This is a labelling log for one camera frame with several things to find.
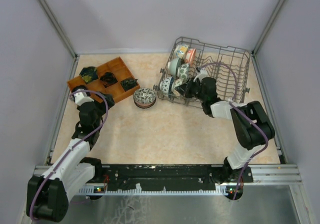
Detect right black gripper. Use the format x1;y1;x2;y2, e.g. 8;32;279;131
175;76;207;102

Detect orange green star bowl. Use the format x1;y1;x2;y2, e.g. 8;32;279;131
171;79;184;96

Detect pink bowl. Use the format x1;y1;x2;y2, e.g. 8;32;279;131
133;88;156;104
134;99;156;109

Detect blue white floral bowl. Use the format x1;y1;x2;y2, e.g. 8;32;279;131
135;102;155;109

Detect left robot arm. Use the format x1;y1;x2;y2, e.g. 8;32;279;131
26;88;115;222

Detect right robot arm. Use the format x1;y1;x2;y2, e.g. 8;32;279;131
174;77;275;183

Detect blue dotted bowl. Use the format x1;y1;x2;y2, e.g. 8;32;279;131
159;76;175;95

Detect green leaf bowl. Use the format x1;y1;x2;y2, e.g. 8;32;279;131
177;63;190;80

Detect orange flower rolled cloth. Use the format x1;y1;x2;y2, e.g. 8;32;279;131
100;72;118;88

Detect wooden compartment tray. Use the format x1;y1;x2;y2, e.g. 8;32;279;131
67;57;140;103

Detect green leaf rolled cloth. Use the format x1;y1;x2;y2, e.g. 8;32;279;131
120;78;138;91

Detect pale green bowl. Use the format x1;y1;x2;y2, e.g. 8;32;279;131
167;58;182;76

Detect blue flower rolled cloth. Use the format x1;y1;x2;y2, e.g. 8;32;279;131
71;85;87;93

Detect yellow flower dark cloth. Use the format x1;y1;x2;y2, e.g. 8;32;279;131
79;66;99;84

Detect orange patterned bowl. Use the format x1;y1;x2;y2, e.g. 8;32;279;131
184;48;197;65

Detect yellow blue patterned bowl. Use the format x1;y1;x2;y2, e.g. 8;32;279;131
173;44;189;60

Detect grey wire dish rack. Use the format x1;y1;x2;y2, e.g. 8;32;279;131
168;37;251;103

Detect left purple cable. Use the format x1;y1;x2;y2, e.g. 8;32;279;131
28;89;110;221

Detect purple cable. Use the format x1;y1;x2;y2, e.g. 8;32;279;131
199;62;270;201
28;89;110;221

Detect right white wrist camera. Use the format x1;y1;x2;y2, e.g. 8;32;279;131
193;67;209;83

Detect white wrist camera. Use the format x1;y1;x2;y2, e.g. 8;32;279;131
69;89;94;106
193;67;209;83

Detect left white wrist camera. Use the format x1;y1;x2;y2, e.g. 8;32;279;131
69;89;94;106

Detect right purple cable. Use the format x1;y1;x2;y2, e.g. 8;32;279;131
199;62;270;201

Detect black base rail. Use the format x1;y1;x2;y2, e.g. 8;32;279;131
79;164;253;199

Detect aluminium frame rail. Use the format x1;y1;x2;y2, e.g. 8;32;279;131
250;164;302;185

